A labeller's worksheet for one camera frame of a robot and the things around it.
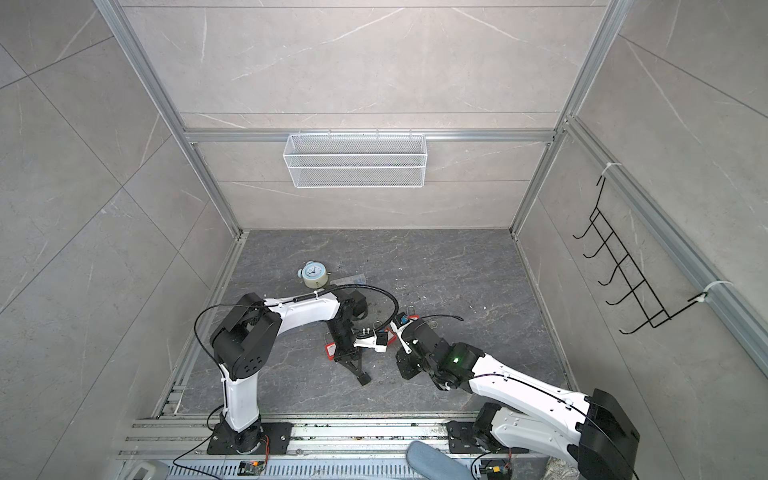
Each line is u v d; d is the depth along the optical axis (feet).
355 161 3.29
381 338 2.54
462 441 2.39
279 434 2.40
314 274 3.31
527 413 1.56
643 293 2.12
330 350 2.85
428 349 1.91
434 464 2.23
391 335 2.36
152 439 2.45
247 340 1.65
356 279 3.41
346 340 2.52
